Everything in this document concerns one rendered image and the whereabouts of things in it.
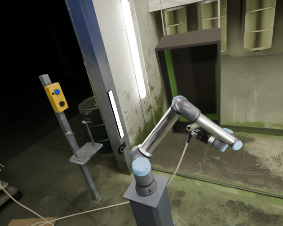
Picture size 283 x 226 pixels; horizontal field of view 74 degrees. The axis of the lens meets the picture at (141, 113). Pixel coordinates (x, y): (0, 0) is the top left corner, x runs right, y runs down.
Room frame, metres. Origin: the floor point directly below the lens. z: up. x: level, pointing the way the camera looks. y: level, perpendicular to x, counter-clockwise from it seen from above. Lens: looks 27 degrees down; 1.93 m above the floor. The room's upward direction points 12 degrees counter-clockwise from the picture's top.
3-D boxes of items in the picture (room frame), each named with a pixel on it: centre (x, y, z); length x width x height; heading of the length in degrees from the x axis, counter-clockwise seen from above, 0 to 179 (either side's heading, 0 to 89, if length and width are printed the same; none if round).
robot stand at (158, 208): (1.16, 0.09, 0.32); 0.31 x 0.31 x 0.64; 58
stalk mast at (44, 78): (1.72, 0.79, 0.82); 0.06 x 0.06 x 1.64; 58
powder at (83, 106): (2.84, 0.69, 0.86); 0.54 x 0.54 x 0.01
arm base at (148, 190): (1.16, 0.09, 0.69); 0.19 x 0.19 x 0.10
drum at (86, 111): (2.83, 0.68, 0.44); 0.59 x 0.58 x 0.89; 38
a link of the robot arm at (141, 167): (1.17, 0.09, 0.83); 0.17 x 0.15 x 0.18; 4
